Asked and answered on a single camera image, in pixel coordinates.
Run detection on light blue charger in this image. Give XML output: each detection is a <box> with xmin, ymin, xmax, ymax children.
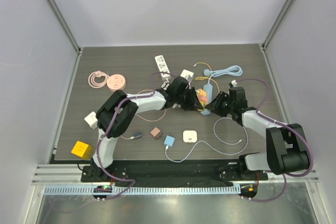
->
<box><xmin>164</xmin><ymin>135</ymin><xmax>175</xmax><ymax>148</ymax></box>

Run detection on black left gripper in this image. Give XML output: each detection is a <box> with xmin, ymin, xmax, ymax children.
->
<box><xmin>174</xmin><ymin>87</ymin><xmax>203</xmax><ymax>111</ymax></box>

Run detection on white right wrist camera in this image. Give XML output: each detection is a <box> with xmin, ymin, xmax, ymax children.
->
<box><xmin>229</xmin><ymin>80</ymin><xmax>237</xmax><ymax>88</ymax></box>

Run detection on thin pink charging cable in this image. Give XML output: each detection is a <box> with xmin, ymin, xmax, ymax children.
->
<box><xmin>119</xmin><ymin>89</ymin><xmax>167</xmax><ymax>141</ymax></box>

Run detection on yellow plug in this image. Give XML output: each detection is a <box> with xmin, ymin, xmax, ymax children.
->
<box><xmin>196</xmin><ymin>89</ymin><xmax>206</xmax><ymax>97</ymax></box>

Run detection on round pink power socket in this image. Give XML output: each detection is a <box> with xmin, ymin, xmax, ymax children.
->
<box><xmin>107</xmin><ymin>74</ymin><xmax>126</xmax><ymax>92</ymax></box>

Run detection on small pink charger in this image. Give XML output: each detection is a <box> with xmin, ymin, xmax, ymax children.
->
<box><xmin>150</xmin><ymin>127</ymin><xmax>163</xmax><ymax>140</ymax></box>

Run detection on slotted cable duct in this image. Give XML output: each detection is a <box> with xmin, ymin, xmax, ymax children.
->
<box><xmin>44</xmin><ymin>184</ymin><xmax>241</xmax><ymax>196</ymax></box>

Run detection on white wall adapter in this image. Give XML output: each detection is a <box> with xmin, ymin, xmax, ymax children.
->
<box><xmin>183</xmin><ymin>130</ymin><xmax>197</xmax><ymax>143</ymax></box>

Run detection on white cube plug adapter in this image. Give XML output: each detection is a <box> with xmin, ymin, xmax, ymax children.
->
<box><xmin>84</xmin><ymin>111</ymin><xmax>98</xmax><ymax>130</ymax></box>

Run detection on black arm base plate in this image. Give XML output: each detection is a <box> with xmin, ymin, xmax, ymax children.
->
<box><xmin>80</xmin><ymin>159</ymin><xmax>269</xmax><ymax>184</ymax></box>

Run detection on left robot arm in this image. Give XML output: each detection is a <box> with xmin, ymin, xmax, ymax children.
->
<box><xmin>90</xmin><ymin>76</ymin><xmax>203</xmax><ymax>182</ymax></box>

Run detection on yellow cube plug adapter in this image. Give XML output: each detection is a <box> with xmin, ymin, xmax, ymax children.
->
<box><xmin>71</xmin><ymin>141</ymin><xmax>92</xmax><ymax>159</ymax></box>

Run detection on white power strip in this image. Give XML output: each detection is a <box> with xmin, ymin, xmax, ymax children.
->
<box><xmin>154</xmin><ymin>55</ymin><xmax>171</xmax><ymax>81</ymax></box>

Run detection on blue power strip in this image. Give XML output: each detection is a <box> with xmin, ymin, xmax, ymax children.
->
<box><xmin>201</xmin><ymin>82</ymin><xmax>213</xmax><ymax>116</ymax></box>

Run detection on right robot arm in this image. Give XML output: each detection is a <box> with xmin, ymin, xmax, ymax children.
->
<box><xmin>205</xmin><ymin>87</ymin><xmax>313</xmax><ymax>180</ymax></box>

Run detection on thin white blue cable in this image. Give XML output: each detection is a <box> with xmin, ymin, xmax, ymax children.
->
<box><xmin>164</xmin><ymin>117</ymin><xmax>248</xmax><ymax>163</ymax></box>

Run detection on light blue strip cord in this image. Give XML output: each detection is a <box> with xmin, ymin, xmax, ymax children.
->
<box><xmin>203</xmin><ymin>65</ymin><xmax>243</xmax><ymax>78</ymax></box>

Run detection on white cube socket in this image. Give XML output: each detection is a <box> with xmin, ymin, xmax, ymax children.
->
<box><xmin>180</xmin><ymin>69</ymin><xmax>194</xmax><ymax>82</ymax></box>

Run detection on yellow charging cable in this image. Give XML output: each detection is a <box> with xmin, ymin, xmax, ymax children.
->
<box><xmin>193</xmin><ymin>61</ymin><xmax>221</xmax><ymax>112</ymax></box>

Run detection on pink plug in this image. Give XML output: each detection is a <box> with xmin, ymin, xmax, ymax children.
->
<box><xmin>199</xmin><ymin>95</ymin><xmax>208</xmax><ymax>103</ymax></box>

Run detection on dark grey charger plug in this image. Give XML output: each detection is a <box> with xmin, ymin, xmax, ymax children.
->
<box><xmin>133</xmin><ymin>132</ymin><xmax>142</xmax><ymax>139</ymax></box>

